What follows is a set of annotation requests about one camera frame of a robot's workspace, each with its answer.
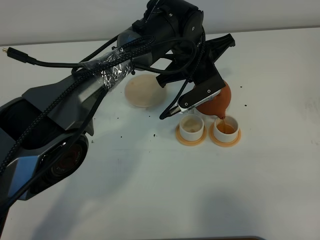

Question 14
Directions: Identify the brown clay teapot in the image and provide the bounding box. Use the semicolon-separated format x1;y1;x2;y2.
196;81;232;120

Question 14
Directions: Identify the orange cup coaster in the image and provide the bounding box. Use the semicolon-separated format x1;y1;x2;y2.
209;124;242;148
175;124;207;147

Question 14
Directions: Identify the right orange cup coaster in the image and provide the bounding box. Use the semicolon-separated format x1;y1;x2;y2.
209;124;242;148

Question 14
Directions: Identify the right white teacup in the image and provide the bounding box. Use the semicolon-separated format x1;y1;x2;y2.
213;115;240;143

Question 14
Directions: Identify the black braided cable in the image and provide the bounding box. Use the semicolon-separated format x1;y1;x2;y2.
0;34;208;208

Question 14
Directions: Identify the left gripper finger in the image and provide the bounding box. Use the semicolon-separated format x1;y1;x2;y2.
155;51;200;88
200;33;236;64

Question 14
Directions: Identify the left white teacup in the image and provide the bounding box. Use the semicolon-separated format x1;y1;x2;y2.
179;114;205;142

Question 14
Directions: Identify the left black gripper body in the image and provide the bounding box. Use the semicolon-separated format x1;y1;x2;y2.
132;0;204;65

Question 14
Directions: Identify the left orange cup coaster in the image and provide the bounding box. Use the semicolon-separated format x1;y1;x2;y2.
175;124;207;147

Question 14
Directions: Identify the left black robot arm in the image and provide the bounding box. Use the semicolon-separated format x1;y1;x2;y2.
0;0;235;203

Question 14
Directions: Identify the beige round teapot coaster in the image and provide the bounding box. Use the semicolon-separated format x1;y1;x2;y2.
124;74;167;108

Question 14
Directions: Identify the white teacup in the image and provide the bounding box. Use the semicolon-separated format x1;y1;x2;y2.
213;115;240;143
179;114;205;142

